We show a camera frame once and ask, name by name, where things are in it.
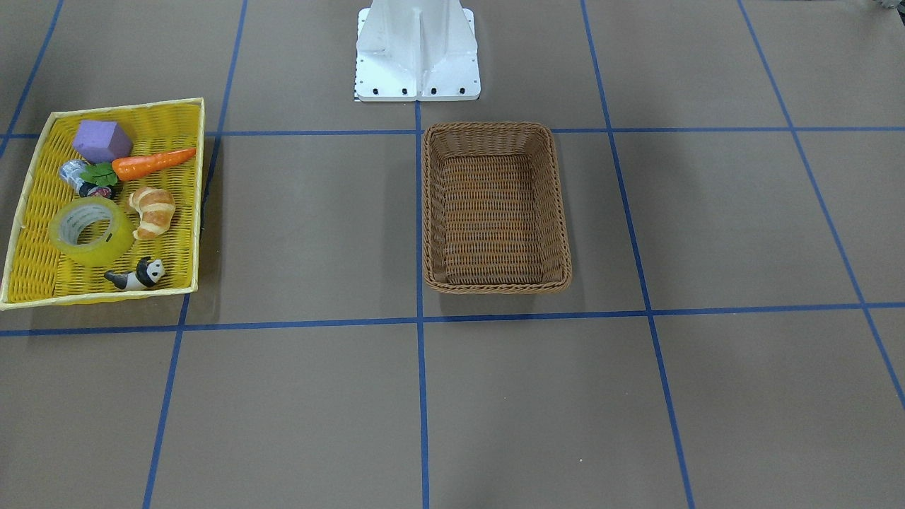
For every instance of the yellow woven tray basket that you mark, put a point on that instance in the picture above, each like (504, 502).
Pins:
(36, 273)

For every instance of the yellow clear tape roll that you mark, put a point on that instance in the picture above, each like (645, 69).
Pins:
(72, 220)

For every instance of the toy croissant bread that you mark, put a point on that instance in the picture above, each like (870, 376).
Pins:
(155, 208)

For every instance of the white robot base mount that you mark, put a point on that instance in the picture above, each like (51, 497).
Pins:
(416, 51)

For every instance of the purple foam block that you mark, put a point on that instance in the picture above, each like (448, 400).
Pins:
(101, 141)

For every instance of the brown wicker basket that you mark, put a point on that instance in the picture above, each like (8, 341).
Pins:
(492, 209)

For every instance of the toy panda figurine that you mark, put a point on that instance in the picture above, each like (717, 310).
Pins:
(147, 273)

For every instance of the orange toy carrot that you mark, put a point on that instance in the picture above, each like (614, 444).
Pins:
(132, 168)

